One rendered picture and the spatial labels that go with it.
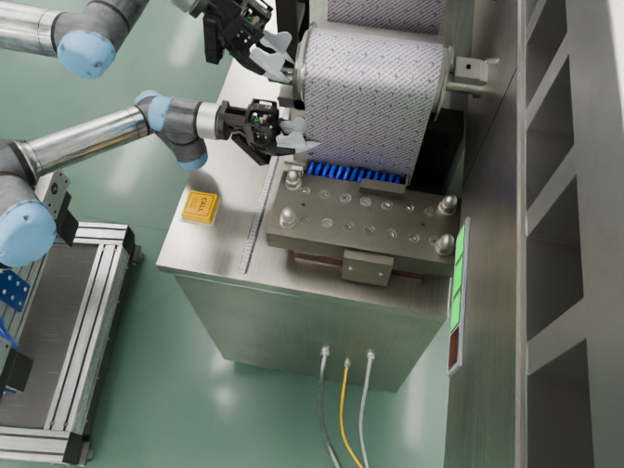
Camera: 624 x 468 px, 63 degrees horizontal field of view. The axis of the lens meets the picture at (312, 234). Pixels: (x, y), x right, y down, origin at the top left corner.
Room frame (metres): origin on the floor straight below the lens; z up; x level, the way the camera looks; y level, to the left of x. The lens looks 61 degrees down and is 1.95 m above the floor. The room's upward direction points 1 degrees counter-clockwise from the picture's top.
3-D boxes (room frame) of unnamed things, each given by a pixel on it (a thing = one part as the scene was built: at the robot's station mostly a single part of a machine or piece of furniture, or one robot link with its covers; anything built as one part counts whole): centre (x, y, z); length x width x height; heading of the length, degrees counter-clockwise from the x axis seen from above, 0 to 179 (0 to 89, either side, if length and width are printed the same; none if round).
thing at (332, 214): (0.54, -0.12, 1.00); 0.40 x 0.16 x 0.06; 78
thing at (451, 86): (0.69, -0.28, 1.25); 0.07 x 0.04 x 0.04; 78
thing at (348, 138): (0.66, -0.11, 1.11); 0.23 x 0.01 x 0.18; 78
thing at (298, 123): (0.71, 0.02, 1.11); 0.09 x 0.03 x 0.06; 79
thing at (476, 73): (0.69, -0.29, 1.28); 0.06 x 0.05 x 0.02; 78
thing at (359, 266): (0.45, -0.11, 0.96); 0.10 x 0.03 x 0.11; 78
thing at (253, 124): (0.71, 0.13, 1.12); 0.12 x 0.08 x 0.09; 78
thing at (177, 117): (0.75, 0.28, 1.11); 0.11 x 0.08 x 0.09; 78
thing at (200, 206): (0.64, 0.27, 0.91); 0.07 x 0.07 x 0.02; 78
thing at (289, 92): (0.79, 0.04, 1.05); 0.06 x 0.05 x 0.31; 78
